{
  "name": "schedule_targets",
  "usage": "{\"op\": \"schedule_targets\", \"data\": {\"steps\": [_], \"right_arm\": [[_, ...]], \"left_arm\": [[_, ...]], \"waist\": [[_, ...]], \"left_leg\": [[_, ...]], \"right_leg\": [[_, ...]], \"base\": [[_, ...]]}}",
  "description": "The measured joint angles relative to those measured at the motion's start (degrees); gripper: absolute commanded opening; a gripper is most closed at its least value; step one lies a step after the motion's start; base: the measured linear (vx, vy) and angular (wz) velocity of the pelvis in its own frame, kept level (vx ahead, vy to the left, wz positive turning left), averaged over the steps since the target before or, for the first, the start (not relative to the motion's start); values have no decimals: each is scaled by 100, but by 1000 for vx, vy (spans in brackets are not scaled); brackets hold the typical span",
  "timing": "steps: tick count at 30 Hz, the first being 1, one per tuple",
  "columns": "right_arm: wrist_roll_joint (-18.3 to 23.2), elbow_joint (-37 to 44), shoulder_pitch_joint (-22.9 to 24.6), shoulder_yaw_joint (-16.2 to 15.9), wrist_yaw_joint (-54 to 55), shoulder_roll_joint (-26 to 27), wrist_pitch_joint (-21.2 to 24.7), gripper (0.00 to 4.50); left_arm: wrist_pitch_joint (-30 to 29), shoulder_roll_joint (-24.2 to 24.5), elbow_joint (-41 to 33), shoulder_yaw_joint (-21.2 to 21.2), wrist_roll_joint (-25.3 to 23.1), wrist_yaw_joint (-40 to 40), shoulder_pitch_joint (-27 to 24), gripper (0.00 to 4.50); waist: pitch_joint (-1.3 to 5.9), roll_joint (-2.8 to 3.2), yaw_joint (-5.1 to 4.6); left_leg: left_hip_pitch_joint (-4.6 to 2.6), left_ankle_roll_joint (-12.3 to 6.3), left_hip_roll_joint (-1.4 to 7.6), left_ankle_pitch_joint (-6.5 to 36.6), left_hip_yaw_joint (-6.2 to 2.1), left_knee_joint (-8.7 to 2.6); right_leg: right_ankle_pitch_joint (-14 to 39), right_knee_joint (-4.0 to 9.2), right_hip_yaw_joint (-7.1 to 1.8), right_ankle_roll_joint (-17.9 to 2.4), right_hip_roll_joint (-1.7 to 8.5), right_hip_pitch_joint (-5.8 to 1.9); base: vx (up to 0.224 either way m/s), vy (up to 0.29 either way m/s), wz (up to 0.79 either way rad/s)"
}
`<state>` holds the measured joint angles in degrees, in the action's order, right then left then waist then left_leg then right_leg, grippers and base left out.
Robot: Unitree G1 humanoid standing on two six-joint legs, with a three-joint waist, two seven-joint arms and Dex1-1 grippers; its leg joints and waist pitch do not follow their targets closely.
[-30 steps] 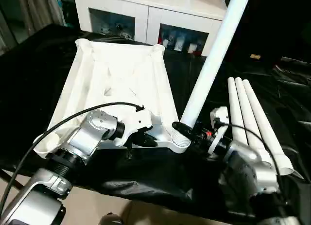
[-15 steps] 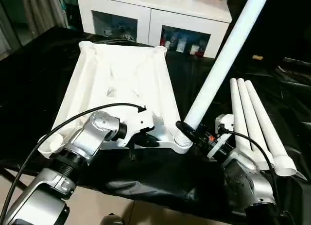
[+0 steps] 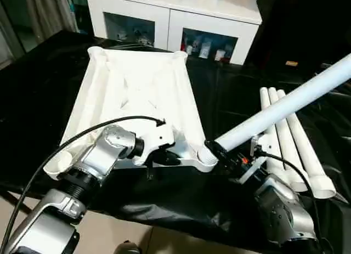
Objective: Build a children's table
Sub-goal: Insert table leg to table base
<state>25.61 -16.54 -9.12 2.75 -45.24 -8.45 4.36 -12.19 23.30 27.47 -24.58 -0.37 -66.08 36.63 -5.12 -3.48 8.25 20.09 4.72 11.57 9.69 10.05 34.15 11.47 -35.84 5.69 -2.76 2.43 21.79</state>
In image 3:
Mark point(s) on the white plastic table leg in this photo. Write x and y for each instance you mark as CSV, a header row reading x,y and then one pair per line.
x,y
264,95
274,111
288,155
309,155

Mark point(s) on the white plastic table top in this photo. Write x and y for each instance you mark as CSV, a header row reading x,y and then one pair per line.
x,y
137,81

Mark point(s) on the small tan block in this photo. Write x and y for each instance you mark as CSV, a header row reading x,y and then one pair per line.
x,y
291,63

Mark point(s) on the black shiny mat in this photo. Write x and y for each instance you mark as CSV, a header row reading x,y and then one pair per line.
x,y
41,100

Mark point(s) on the white cabinet with glass doors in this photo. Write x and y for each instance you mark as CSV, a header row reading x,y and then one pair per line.
x,y
164,7

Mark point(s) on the grey curtain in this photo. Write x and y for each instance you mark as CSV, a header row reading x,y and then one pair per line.
x,y
49,12

